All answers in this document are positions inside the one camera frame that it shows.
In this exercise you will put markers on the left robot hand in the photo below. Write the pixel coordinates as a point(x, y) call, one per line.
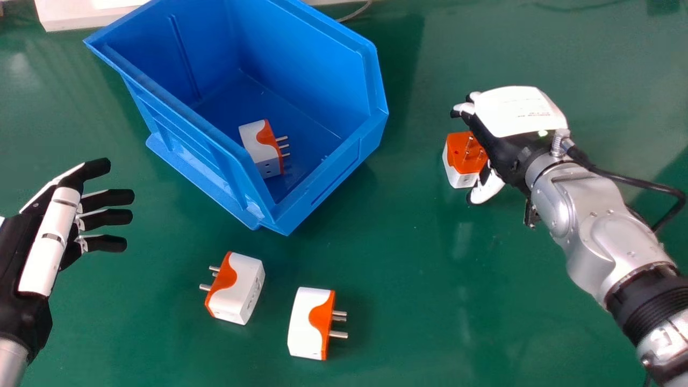
point(40, 252)

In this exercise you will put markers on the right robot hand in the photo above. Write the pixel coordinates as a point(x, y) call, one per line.
point(510, 126)

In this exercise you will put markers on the white-and-orange plug adapter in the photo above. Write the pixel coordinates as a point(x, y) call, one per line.
point(463, 158)
point(263, 148)
point(312, 322)
point(235, 287)

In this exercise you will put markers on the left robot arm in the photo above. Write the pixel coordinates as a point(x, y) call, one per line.
point(9, 363)

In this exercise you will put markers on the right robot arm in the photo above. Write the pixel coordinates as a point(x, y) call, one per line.
point(602, 236)

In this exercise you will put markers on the white socket strip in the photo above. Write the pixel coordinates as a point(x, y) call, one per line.
point(80, 13)

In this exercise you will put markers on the blue plastic bin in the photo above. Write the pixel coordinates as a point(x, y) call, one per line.
point(236, 107)

